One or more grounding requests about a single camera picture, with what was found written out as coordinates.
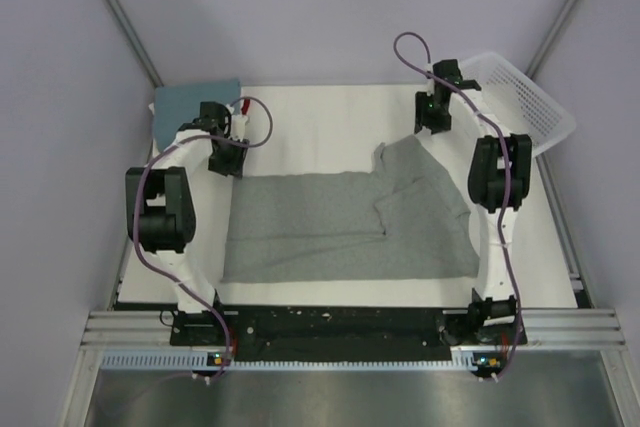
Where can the white plastic basket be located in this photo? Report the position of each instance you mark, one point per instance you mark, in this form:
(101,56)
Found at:
(520,104)

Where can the corner aluminium post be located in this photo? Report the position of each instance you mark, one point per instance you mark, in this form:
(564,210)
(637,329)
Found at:
(133,41)
(552,37)

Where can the grey t-shirt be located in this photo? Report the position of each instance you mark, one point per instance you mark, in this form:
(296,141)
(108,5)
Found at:
(405,219)

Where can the right corner aluminium post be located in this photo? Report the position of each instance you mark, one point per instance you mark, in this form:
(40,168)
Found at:
(552,37)

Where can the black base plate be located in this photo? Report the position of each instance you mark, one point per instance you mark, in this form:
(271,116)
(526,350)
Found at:
(326,350)

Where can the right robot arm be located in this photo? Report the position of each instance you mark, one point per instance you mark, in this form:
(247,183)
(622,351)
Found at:
(498,181)

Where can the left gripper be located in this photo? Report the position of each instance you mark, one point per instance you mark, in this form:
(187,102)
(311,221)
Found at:
(233,167)

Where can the left corner aluminium post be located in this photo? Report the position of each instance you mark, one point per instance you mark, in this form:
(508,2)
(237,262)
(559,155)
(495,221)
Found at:
(133,41)

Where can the folded blue t-shirt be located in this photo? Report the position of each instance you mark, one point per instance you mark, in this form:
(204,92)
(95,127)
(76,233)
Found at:
(181,104)

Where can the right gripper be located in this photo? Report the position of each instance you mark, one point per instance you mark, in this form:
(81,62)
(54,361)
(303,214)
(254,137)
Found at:
(441,125)

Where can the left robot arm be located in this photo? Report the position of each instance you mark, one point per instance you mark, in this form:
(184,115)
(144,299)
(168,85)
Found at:
(178,211)

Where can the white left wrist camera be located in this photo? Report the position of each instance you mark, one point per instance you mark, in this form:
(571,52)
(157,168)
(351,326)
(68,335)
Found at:
(238,122)

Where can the folded red t-shirt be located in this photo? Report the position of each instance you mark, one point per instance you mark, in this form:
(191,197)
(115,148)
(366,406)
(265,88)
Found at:
(245,107)

